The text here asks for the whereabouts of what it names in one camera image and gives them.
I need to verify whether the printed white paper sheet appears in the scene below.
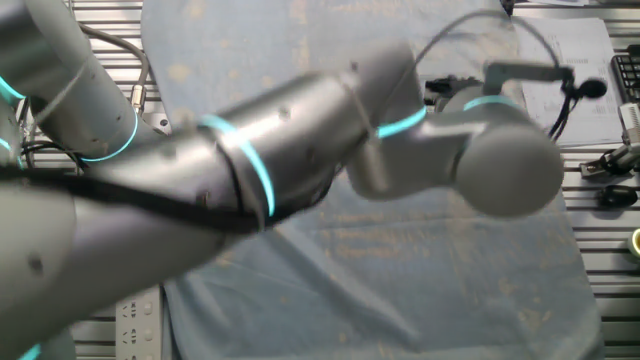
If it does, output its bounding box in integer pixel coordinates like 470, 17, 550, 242
517, 16, 625, 146

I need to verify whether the black knob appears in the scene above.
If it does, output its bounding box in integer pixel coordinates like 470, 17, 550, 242
595, 184, 640, 209

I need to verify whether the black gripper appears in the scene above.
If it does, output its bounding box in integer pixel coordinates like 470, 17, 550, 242
424, 74, 485, 109

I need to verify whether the light blue cloth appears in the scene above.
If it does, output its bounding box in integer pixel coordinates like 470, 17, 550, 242
140, 0, 607, 360

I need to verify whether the black keyboard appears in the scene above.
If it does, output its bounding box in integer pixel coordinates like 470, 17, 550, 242
610, 43, 640, 104

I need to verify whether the white power strip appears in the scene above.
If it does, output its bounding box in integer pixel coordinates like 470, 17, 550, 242
114, 284, 165, 360

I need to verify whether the black foam microphone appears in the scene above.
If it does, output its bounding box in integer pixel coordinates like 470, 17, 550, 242
576, 77, 609, 100

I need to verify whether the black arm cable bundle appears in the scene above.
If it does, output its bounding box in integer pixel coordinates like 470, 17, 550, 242
0, 164, 341, 235

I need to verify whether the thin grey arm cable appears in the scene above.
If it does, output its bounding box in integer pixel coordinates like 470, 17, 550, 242
412, 8, 566, 71

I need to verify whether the black microphone cable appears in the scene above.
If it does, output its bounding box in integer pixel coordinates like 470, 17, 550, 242
546, 79, 584, 142

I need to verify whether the thick grey robot cable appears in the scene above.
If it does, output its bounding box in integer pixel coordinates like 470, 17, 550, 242
77, 22, 152, 114

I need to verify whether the silver wrist mount bracket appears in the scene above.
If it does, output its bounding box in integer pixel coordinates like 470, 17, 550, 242
482, 59, 576, 96

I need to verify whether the black clamp bracket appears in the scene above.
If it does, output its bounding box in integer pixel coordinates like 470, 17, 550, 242
581, 144, 640, 177

